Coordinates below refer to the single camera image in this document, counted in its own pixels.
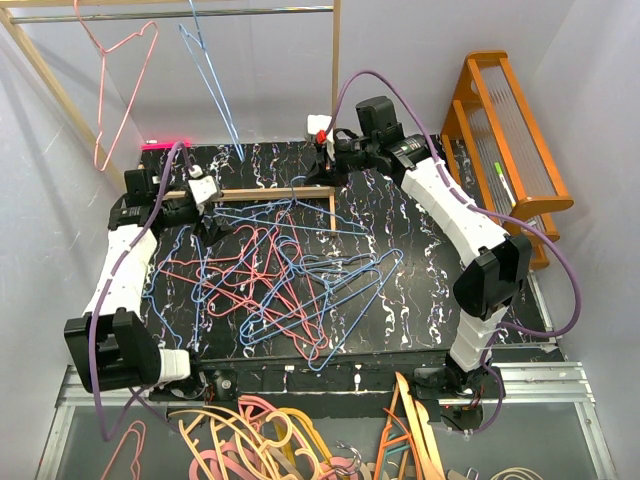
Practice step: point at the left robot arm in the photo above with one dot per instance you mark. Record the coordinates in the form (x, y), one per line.
(109, 341)

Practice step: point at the light blue wire hanger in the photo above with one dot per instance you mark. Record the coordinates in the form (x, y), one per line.
(199, 53)

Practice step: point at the wooden hangers pile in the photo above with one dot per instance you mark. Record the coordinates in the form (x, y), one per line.
(409, 435)

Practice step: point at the pink plastic marker strip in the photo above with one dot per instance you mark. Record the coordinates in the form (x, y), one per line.
(165, 145)

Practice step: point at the metal hanging rod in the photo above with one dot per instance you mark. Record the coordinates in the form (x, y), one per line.
(173, 14)

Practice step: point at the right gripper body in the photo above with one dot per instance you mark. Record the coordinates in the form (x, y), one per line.
(344, 159)

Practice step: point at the orange wooden shelf rack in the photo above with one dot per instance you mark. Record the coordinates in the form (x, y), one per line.
(490, 120)

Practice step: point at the wooden clothes rack frame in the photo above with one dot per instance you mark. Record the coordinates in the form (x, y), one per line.
(101, 158)

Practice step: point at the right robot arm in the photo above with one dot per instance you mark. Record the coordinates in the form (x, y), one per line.
(495, 262)

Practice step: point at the green white pen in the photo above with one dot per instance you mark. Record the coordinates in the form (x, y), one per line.
(505, 183)

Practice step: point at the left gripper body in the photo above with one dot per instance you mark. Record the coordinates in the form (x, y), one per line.
(200, 209)

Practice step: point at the pile of plastic hangers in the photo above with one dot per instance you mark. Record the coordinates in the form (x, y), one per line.
(262, 441)

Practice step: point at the tangled blue wire hangers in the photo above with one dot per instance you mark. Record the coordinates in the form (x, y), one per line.
(351, 275)

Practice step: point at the tangled pink wire hangers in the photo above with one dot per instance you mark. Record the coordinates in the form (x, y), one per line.
(263, 291)

